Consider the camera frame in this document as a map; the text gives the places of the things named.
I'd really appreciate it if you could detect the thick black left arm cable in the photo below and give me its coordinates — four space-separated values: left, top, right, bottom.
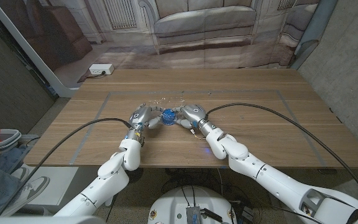
0 118 133 217

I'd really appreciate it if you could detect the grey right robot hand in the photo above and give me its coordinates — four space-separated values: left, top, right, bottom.
174 104 217 137

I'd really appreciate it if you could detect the white robot torso base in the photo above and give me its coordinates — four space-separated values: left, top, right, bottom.
147 185 238 224

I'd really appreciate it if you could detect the white frame post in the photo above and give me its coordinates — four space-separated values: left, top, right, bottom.
0 0 79 98

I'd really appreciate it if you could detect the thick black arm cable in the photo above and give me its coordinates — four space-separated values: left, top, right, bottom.
206 103 358 214
0 118 133 217

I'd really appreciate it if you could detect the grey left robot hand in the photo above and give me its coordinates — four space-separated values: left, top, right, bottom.
124 103 164 142

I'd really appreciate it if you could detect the blue bowl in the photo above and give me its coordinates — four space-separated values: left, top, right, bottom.
161 108 177 126

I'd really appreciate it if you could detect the white grey sneaker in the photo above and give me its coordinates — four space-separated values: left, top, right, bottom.
0 176 50 217

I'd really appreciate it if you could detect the grey finned electronics box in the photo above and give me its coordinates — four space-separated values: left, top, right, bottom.
186 206 202 224

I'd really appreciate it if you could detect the clear cellophane sheet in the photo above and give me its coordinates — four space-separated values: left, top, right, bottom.
147 95 186 127

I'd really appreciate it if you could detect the white basket with orange item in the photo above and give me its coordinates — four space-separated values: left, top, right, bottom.
0 129 22 150

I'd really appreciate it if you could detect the white power strip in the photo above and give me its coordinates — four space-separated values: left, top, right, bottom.
88 63 115 75

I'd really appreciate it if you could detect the printed sofa backdrop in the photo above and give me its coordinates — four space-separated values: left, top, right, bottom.
0 0 323 88

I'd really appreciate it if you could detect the blue fabric pile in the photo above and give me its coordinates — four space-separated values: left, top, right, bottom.
0 144 32 169

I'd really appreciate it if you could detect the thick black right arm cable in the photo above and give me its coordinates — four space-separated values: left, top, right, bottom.
206 103 358 214

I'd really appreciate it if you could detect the blue grey rolled backdrop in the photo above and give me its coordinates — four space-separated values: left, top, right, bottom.
290 0 338 70

